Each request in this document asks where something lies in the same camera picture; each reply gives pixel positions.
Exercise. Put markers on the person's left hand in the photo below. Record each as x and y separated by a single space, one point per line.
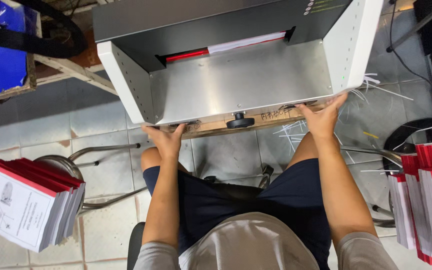
167 141

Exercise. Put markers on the person's right hand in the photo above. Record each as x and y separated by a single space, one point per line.
323 119

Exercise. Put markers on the white paper strip scraps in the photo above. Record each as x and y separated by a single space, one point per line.
354 108

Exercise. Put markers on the yellow paper scrap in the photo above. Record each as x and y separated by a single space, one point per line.
370 135

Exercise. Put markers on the black round knob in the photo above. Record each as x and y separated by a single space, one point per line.
240 121

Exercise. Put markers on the wooden board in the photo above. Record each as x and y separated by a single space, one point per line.
246 122

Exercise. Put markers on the black round base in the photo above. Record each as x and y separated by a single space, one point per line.
418 137

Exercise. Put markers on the grey paper cutting machine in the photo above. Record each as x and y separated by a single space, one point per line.
234 67

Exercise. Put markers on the black chair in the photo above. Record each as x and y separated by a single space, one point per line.
136 245

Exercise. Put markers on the white paper stack red edge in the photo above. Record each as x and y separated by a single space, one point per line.
246 42

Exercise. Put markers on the pile of red-spined booklets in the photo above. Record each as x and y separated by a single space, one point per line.
428 202

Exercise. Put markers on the stack of red-spined booklets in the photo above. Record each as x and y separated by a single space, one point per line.
28 204

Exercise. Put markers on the metal frame stool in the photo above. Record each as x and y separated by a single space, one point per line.
383 180
88 165

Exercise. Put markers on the wooden table frame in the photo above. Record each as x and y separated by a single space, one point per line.
66 63

